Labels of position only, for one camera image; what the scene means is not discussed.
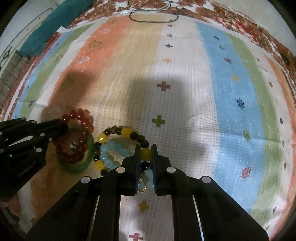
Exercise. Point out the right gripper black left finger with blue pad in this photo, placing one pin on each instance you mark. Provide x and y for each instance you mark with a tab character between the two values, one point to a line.
90	210

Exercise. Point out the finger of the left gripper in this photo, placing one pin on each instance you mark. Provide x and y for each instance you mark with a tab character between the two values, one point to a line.
16	129
47	132

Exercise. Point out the green jade bangle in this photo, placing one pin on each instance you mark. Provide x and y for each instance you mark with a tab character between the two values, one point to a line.
75	150

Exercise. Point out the red floral bedsheet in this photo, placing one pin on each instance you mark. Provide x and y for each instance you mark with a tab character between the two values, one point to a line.
207	11

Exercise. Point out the teal pillow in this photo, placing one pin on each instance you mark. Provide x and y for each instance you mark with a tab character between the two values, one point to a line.
62	16

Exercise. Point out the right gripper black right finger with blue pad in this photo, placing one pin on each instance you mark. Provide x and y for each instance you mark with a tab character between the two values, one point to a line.
202	210

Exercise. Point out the striped colourful bed cloth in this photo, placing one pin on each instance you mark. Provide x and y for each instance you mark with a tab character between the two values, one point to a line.
213	102

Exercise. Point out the white headboard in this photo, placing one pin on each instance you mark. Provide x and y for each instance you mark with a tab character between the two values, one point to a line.
27	19

